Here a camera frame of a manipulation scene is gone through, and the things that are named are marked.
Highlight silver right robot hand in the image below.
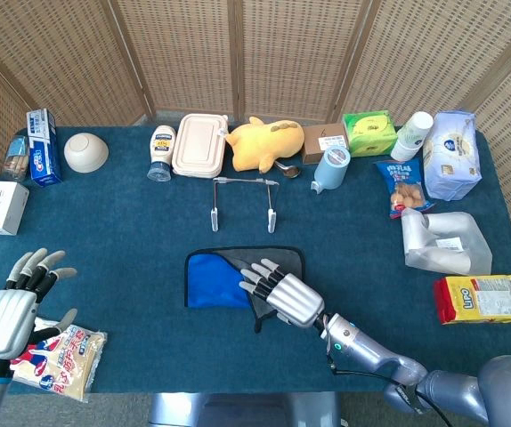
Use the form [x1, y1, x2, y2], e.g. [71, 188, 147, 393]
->
[239, 257, 326, 330]

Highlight translucent white plastic bag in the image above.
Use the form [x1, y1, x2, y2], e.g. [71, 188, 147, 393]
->
[401, 207, 493, 276]

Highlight blue toothpaste box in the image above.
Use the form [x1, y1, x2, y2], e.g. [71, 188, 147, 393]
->
[26, 108, 63, 188]

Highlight beige lidded lunch box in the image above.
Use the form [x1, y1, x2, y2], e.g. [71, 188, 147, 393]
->
[171, 113, 230, 179]

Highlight yellow plush toy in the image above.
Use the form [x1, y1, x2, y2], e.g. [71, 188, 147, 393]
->
[224, 116, 305, 174]

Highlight brown cardboard box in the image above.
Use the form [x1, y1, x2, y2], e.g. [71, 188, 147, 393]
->
[300, 123, 350, 165]

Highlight metal spoon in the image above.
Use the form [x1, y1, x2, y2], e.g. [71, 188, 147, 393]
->
[274, 159, 302, 179]

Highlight green tissue pack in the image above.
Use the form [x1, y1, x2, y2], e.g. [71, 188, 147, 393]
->
[342, 109, 398, 158]

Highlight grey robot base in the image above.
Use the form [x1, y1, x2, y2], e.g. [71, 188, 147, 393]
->
[147, 391, 342, 427]

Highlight light blue cylinder holder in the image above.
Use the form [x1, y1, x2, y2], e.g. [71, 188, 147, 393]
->
[310, 145, 352, 195]

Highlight stack of paper cups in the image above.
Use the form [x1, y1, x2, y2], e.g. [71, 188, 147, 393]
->
[389, 110, 434, 163]

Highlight metal wire rack stand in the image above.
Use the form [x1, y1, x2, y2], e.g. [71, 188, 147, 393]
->
[209, 176, 280, 234]

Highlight white box with black print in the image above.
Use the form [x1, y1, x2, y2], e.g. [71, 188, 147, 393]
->
[0, 181, 30, 237]

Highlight blue and grey cloth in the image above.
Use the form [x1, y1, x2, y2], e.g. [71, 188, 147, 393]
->
[183, 246, 305, 334]

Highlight woven folding screen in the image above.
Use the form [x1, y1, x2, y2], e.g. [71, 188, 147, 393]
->
[0, 0, 511, 277]

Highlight blue cookie snack bag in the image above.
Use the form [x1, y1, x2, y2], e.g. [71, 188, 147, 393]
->
[373, 158, 435, 221]

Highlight yellow red biscuit pack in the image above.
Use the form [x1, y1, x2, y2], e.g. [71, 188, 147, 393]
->
[432, 274, 511, 326]

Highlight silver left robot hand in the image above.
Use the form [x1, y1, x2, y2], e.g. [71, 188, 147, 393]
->
[0, 247, 78, 362]

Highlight beige upturned bowl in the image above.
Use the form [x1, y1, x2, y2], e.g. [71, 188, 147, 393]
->
[63, 133, 110, 174]

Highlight clear pack of sticks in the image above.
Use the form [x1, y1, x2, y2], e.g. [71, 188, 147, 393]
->
[2, 135, 31, 182]

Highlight mayonnaise squeeze bottle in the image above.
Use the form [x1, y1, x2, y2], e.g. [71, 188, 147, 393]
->
[146, 125, 178, 182]

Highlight red white blue food bag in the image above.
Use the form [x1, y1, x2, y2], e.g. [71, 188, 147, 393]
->
[0, 292, 109, 404]

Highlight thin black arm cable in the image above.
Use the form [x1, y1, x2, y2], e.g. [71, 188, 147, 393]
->
[324, 326, 455, 427]

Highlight white and lilac soft pack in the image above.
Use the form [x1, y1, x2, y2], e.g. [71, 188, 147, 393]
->
[422, 109, 483, 202]

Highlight teal table cloth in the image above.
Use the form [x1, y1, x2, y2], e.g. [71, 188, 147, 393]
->
[0, 125, 511, 395]

